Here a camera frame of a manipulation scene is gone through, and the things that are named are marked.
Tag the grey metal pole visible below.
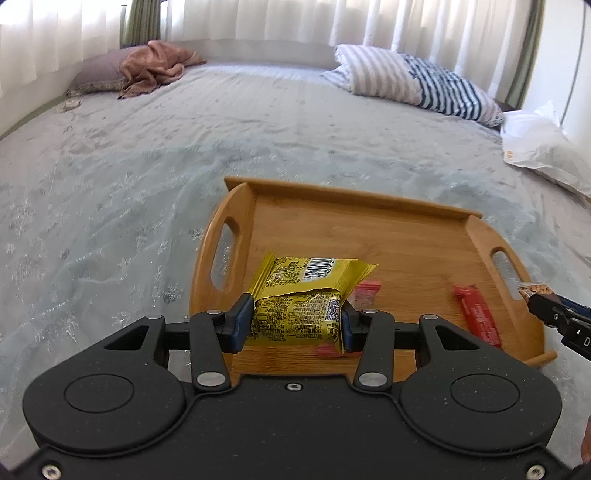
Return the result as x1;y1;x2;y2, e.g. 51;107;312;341
560;0;585;127

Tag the white sheer curtain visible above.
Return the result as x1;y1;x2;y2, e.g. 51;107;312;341
157;0;525;75
0;0;127;95

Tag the small pink candy packet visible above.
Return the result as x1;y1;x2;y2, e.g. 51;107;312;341
347;279;383;309

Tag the yellow snack packet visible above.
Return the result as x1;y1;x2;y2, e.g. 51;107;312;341
245;252;380;357

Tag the long red snack bar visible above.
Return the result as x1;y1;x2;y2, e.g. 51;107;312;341
452;285;502;348

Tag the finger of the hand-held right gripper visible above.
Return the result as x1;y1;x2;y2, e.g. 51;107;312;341
527;294;574;329
553;296;591;322

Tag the pink brown towel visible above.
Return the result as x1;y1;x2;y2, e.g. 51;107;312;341
117;40;207;100

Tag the purple pillow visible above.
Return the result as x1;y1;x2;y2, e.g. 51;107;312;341
67;45;148;97

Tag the striped pillow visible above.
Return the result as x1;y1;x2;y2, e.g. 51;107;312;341
320;44;505;128

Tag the green curtain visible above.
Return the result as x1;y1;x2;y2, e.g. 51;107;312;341
505;0;546;110
119;0;161;48

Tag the small beige snack packet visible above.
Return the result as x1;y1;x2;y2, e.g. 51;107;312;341
517;282;553;304

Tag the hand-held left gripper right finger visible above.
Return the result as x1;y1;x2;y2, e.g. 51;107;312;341
339;306;482;394

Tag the wooden tray with handles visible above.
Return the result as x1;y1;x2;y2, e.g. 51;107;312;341
188;176;558;388

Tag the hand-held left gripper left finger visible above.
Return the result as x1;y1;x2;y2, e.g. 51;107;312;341
104;294;255;394

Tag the white pillow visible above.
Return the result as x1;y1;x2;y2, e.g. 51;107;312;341
500;100;591;200

